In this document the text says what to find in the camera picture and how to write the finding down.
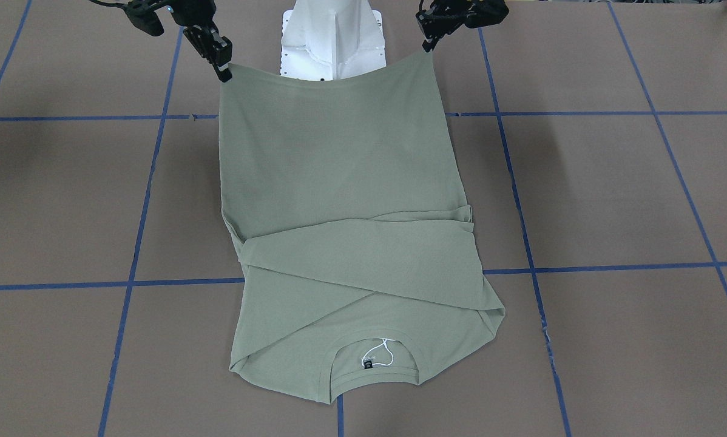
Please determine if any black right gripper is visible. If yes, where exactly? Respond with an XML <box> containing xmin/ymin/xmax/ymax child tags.
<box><xmin>90</xmin><ymin>0</ymin><xmax>233</xmax><ymax>83</ymax></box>

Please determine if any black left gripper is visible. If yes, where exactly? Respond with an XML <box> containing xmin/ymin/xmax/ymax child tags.
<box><xmin>416</xmin><ymin>1</ymin><xmax>510</xmax><ymax>53</ymax></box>

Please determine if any green long-sleeve shirt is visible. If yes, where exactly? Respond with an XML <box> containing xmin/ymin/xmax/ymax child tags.
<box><xmin>218</xmin><ymin>52</ymin><xmax>506</xmax><ymax>404</ymax></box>

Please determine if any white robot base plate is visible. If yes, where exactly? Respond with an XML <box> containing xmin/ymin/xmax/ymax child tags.
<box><xmin>279</xmin><ymin>1</ymin><xmax>387</xmax><ymax>82</ymax></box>

